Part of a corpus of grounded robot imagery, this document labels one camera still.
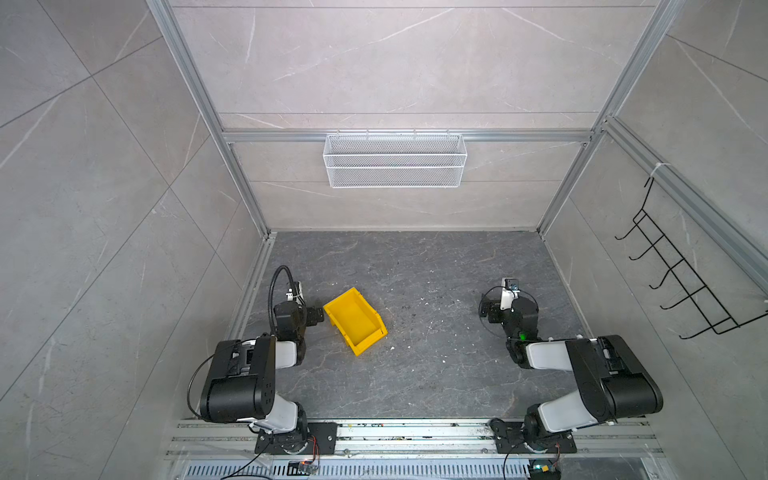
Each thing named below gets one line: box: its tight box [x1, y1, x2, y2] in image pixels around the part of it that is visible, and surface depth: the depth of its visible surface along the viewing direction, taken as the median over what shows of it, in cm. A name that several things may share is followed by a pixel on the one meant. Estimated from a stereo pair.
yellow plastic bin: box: [323, 287, 388, 357], surface depth 94 cm
